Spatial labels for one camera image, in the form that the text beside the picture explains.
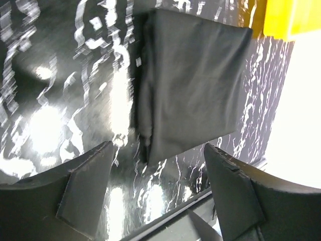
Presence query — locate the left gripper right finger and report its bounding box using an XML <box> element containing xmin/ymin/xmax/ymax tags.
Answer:
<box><xmin>204</xmin><ymin>144</ymin><xmax>320</xmax><ymax>240</ymax></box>

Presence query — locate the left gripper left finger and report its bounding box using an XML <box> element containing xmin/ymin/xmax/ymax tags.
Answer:
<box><xmin>1</xmin><ymin>141</ymin><xmax>113</xmax><ymax>240</ymax></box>

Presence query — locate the black t shirt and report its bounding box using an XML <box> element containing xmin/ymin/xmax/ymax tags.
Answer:
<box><xmin>136</xmin><ymin>9</ymin><xmax>253</xmax><ymax>166</ymax></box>

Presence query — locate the black marble pattern mat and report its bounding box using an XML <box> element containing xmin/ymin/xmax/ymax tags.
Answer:
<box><xmin>1</xmin><ymin>1</ymin><xmax>293</xmax><ymax>240</ymax></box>

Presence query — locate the yellow plastic tray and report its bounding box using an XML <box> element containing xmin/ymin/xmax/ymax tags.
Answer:
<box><xmin>240</xmin><ymin>1</ymin><xmax>320</xmax><ymax>42</ymax></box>

